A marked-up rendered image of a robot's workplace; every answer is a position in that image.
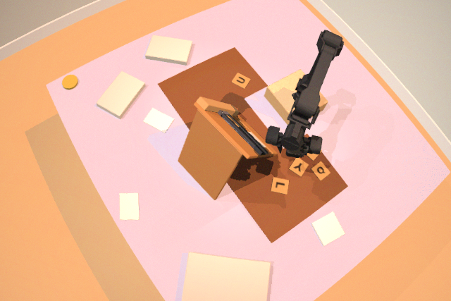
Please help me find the orange flat disc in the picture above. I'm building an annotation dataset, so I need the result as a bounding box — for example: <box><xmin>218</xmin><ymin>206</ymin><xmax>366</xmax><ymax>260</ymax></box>
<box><xmin>62</xmin><ymin>75</ymin><xmax>78</xmax><ymax>90</ymax></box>

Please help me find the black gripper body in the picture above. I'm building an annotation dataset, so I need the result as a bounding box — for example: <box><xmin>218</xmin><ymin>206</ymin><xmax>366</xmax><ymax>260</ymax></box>
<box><xmin>266</xmin><ymin>125</ymin><xmax>323</xmax><ymax>154</ymax></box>

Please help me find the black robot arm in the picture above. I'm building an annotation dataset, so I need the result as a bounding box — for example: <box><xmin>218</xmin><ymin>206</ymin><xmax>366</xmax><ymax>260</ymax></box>
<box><xmin>281</xmin><ymin>30</ymin><xmax>344</xmax><ymax>158</ymax></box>

